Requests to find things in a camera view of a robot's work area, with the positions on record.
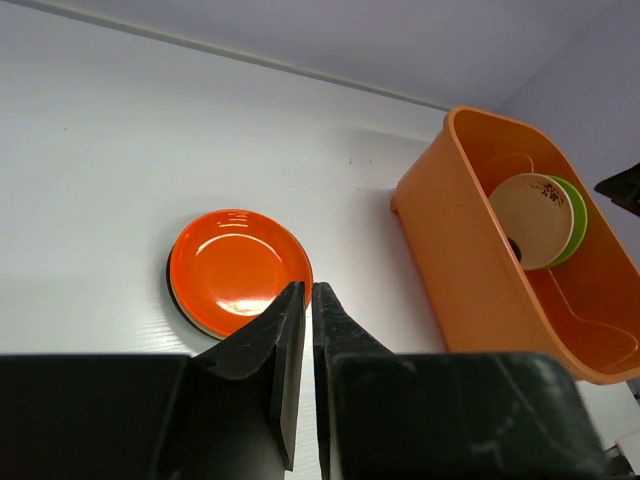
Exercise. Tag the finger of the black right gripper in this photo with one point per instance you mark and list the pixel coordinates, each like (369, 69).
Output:
(623, 189)

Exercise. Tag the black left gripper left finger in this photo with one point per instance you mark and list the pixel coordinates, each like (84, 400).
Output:
(227, 413)

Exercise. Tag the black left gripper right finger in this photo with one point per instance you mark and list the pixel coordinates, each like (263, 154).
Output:
(382, 415)

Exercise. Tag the cream floral plate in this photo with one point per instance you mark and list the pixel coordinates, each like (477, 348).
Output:
(535, 212)
(206, 331)

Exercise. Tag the orange plate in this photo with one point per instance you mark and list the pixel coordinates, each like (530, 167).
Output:
(227, 267)

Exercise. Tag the blue patterned plate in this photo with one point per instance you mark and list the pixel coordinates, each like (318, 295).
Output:
(171, 293)

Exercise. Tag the orange plastic dish rack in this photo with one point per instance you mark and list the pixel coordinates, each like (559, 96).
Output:
(583, 312)

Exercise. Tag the green plate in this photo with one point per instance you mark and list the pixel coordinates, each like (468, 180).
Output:
(580, 224)

